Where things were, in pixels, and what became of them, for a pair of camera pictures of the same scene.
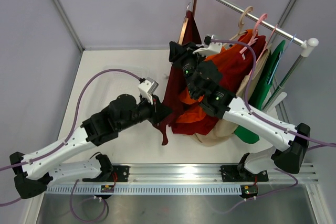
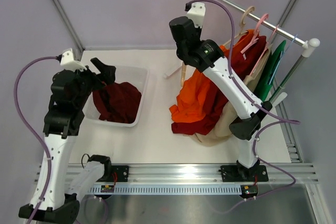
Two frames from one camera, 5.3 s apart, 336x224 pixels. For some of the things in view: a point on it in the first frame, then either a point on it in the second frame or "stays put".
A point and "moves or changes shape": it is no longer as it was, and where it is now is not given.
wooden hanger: (183, 28) moves or changes shape
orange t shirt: (190, 109) stays put
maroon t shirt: (175, 88) → (117, 103)
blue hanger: (280, 57) stays put
